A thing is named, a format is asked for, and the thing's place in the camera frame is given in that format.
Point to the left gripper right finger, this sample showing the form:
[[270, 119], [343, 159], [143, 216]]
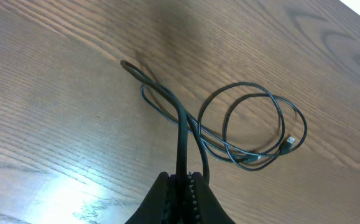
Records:
[[202, 206]]

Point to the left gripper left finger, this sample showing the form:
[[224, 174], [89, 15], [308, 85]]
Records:
[[151, 209]]

